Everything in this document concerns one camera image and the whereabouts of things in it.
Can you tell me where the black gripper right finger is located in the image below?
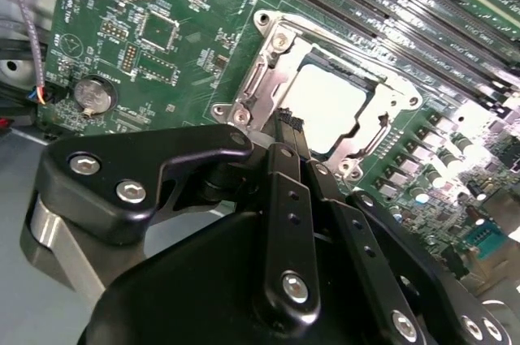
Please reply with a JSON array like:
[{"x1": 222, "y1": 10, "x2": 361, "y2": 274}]
[{"x1": 292, "y1": 118, "x2": 514, "y2": 345}]

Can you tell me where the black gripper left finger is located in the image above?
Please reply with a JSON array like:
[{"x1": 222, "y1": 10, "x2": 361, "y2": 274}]
[{"x1": 34, "y1": 107, "x2": 323, "y2": 332}]

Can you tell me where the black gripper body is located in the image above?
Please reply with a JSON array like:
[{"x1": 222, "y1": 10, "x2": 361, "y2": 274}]
[{"x1": 76, "y1": 209, "x2": 391, "y2": 345}]

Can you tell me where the silver CPU chip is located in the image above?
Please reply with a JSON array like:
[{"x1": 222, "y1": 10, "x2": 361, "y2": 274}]
[{"x1": 284, "y1": 63, "x2": 369, "y2": 155}]

